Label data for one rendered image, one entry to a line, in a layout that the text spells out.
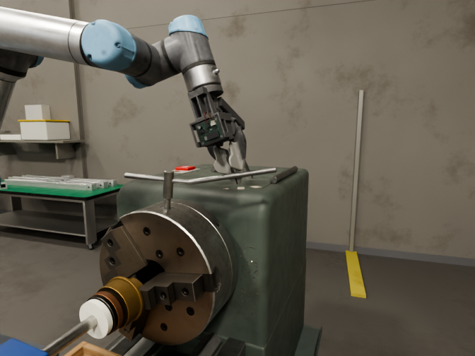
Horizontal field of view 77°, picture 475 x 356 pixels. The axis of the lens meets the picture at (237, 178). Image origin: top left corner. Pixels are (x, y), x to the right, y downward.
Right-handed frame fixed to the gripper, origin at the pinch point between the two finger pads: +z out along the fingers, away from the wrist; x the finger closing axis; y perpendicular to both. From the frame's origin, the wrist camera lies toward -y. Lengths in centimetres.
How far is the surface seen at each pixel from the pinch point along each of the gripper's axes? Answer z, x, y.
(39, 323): 63, -218, -66
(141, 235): 5.8, -21.2, 11.2
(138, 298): 15.9, -18.3, 20.0
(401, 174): 57, 50, -299
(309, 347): 76, -15, -50
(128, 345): 33, -41, 8
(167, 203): 0.6, -15.0, 7.3
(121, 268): 10.2, -22.6, 17.7
